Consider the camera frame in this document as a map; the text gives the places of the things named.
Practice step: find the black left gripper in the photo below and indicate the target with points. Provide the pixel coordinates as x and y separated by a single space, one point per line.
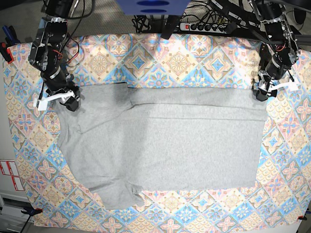
266 88

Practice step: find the orange clamp bottom right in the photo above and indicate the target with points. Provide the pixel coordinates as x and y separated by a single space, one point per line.
302 218

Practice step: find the black power strip red switch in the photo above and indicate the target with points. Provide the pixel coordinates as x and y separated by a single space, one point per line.
206 28

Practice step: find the red white labels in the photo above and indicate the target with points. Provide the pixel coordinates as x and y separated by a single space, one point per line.
8 168

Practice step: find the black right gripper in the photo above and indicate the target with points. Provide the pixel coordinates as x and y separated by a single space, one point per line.
72 103

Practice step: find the blue clamp bottom left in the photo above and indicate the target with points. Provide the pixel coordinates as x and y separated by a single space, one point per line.
31 211

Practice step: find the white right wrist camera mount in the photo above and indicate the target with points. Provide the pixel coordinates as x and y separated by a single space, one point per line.
42 103

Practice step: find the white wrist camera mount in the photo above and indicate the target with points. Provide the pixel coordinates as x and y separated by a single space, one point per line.
292 86
42 103

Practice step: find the colourful patterned tablecloth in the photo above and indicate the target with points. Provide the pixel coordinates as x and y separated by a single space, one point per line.
282 189

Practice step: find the black red clamp left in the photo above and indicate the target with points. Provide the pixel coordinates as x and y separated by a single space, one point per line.
10 40

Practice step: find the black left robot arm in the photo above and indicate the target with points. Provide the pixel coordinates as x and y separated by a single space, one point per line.
281 40

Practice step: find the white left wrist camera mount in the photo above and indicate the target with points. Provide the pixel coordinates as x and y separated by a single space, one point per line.
292 86

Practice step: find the grey T-shirt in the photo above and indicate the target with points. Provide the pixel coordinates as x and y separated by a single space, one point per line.
122 141

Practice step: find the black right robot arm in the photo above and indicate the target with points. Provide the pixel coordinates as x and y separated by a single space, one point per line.
45 56

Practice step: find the blue box overhead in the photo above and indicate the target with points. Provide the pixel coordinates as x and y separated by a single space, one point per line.
153 7

